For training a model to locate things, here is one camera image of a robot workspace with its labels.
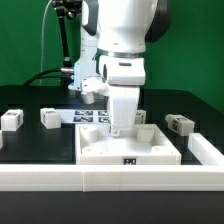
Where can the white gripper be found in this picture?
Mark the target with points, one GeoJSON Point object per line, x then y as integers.
{"type": "Point", "coordinates": [122, 105]}

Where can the white square tabletop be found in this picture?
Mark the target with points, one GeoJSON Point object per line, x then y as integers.
{"type": "Point", "coordinates": [144, 144]}

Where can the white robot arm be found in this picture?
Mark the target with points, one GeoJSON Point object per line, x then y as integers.
{"type": "Point", "coordinates": [116, 28]}

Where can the printed marker sheet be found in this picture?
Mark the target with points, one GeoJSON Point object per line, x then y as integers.
{"type": "Point", "coordinates": [83, 116]}

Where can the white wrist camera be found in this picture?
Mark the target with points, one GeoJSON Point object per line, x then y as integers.
{"type": "Point", "coordinates": [122, 71]}

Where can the white fence wall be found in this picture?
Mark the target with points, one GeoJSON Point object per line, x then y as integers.
{"type": "Point", "coordinates": [208, 175]}

